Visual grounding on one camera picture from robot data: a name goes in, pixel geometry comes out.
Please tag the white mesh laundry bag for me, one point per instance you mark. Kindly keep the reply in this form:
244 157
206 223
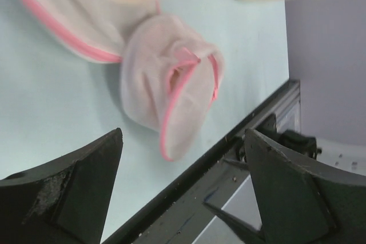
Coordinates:
169 79
95 29

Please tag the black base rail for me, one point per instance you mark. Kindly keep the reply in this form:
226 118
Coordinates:
176 214

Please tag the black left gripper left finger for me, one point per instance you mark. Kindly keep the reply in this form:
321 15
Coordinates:
65 200

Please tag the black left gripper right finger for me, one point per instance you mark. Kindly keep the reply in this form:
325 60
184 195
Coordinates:
301 200

